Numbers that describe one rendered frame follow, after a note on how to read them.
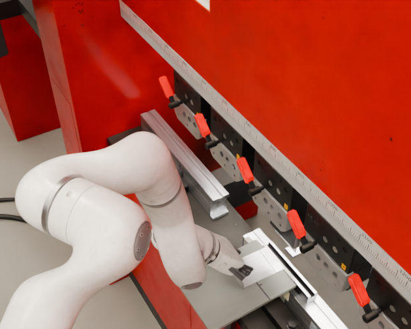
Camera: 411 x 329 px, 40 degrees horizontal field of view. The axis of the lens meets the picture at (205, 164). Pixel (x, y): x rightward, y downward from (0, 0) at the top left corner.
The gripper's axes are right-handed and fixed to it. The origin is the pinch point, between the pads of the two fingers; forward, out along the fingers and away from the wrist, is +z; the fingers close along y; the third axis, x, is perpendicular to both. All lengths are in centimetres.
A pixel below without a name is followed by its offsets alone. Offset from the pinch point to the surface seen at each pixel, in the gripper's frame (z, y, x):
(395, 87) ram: -45, -25, -51
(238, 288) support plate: 2.7, -3.6, 5.2
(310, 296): 13.4, -14.2, -6.1
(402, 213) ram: -29, -33, -38
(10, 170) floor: 57, 183, 96
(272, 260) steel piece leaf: 10.7, -0.4, -4.6
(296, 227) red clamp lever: -14.8, -12.8, -19.8
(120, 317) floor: 69, 65, 82
